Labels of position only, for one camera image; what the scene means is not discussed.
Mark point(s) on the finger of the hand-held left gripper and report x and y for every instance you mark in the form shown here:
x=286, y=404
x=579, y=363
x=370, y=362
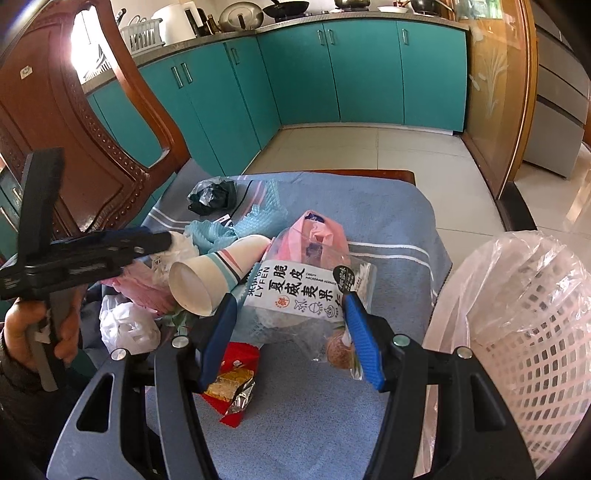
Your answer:
x=147, y=242
x=87, y=269

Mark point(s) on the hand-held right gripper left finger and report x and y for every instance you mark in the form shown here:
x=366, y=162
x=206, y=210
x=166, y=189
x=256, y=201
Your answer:
x=216, y=344

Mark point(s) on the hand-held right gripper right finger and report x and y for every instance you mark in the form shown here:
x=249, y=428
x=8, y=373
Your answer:
x=364, y=341

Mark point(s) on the white tissue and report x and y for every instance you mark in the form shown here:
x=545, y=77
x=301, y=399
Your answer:
x=182, y=247

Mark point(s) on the white nut snack packet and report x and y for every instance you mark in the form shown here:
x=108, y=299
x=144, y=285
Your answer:
x=286, y=295

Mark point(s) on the white lattice trash basket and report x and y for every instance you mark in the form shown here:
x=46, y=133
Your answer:
x=531, y=369

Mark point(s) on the person's left forearm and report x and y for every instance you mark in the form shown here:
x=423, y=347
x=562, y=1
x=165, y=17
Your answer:
x=18, y=406

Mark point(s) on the white lined trash basket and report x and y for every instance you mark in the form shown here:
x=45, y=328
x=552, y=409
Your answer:
x=461, y=286

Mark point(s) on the person's left hand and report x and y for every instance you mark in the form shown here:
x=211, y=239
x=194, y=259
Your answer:
x=18, y=332

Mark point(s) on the red snack wrapper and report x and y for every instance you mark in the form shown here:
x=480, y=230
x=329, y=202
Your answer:
x=240, y=364

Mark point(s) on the green wrapper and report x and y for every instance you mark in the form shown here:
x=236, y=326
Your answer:
x=178, y=321

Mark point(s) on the crumpled pink wrapper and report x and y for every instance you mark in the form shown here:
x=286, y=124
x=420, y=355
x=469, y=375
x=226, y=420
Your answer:
x=143, y=288

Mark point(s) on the carved wooden chair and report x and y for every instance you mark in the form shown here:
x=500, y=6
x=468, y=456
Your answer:
x=55, y=138

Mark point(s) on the crumpled white plastic bag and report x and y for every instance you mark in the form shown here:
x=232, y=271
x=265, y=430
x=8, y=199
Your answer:
x=124, y=327

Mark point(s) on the striped paper cup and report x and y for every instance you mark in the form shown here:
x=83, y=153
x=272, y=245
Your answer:
x=217, y=272

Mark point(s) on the black plastic bag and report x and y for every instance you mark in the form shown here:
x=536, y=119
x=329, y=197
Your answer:
x=207, y=196

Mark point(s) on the knotted blue paper towel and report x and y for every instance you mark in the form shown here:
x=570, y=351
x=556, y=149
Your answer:
x=258, y=221

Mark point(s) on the blue striped towel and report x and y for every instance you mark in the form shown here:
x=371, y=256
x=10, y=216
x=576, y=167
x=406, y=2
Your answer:
x=369, y=221

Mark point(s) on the pink plastic bag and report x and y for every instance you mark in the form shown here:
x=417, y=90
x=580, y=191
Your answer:
x=295, y=235

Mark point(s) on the white dish rack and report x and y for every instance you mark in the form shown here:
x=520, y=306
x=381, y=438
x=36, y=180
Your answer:
x=138, y=34

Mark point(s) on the white electric kettle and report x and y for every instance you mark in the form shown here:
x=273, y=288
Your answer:
x=175, y=21

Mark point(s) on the dark bottles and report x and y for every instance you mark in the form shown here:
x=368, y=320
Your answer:
x=208, y=25

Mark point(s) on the metal pot lid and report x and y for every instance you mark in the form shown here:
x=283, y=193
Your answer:
x=240, y=16

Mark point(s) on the teal kitchen cabinet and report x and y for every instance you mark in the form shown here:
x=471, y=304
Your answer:
x=360, y=74

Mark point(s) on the black wok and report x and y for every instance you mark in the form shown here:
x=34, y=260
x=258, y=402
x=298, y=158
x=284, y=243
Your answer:
x=286, y=8

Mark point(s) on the wood framed glass door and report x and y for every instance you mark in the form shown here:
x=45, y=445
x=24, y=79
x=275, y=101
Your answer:
x=494, y=92

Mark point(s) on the grey refrigerator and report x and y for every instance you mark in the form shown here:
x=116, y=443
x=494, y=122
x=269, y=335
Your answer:
x=558, y=115

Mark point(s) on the dark cooking pan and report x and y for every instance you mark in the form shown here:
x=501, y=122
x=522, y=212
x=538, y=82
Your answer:
x=353, y=3

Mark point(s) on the grey kitchen countertop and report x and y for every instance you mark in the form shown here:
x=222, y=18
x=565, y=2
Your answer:
x=369, y=18

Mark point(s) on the white plate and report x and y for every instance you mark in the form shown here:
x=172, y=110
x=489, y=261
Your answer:
x=392, y=8

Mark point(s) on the black frying pan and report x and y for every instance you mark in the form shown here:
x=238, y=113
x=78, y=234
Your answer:
x=427, y=5

